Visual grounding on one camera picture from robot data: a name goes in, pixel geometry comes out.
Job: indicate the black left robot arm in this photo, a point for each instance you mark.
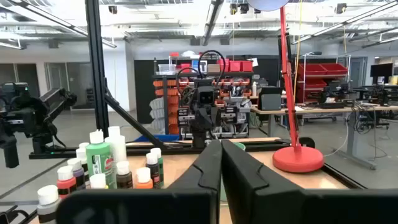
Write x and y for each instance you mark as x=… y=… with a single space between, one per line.
x=199 y=138

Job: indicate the red bin rack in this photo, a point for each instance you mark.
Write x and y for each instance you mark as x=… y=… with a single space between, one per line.
x=320 y=70

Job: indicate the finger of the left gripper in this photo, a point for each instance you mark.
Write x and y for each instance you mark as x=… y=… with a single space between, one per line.
x=199 y=117
x=213 y=117

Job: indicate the small brown paint bottle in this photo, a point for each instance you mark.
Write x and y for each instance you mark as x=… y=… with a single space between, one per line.
x=124 y=179

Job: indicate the neighbouring black robot arm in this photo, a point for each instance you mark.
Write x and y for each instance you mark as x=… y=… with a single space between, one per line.
x=31 y=115

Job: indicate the green plastic cup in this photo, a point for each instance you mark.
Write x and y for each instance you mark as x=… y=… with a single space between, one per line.
x=240 y=145

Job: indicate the small white paint bottle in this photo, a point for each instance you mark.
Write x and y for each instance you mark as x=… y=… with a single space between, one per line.
x=81 y=154

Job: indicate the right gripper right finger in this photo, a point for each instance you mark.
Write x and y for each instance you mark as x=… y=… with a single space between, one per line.
x=295 y=205

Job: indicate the large green paint bottle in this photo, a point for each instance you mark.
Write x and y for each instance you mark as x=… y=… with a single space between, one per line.
x=99 y=158

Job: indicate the small red paint bottle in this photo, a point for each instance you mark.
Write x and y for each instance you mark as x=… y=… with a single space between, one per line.
x=66 y=183

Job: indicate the wooden work table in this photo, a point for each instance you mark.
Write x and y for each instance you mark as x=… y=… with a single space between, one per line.
x=326 y=109

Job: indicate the small purple paint bottle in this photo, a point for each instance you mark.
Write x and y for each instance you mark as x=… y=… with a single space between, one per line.
x=78 y=175

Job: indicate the small orange paint bottle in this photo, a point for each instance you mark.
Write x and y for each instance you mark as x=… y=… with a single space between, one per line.
x=144 y=183

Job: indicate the small green paint bottle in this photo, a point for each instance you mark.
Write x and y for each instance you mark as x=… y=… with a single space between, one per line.
x=161 y=168

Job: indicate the small grey paint bottle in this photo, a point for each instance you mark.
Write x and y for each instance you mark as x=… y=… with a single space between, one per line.
x=46 y=205

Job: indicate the small dark paint bottle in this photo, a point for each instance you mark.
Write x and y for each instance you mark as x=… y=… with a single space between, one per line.
x=154 y=172

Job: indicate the small dark computer monitor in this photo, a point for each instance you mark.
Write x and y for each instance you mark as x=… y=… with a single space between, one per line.
x=382 y=71

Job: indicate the black box on table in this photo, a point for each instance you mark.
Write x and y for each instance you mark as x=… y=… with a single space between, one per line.
x=270 y=99

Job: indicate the shelving rack with parts bins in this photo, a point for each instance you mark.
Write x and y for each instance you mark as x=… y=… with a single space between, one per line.
x=169 y=102

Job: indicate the blue floor bin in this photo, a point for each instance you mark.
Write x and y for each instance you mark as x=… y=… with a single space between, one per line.
x=158 y=137

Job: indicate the large white paint bottle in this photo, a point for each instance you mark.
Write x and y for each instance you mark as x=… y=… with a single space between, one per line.
x=118 y=149

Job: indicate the red desk lamp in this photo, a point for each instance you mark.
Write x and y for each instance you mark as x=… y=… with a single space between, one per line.
x=298 y=158

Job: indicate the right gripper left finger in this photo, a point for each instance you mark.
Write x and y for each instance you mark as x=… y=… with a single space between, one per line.
x=140 y=205

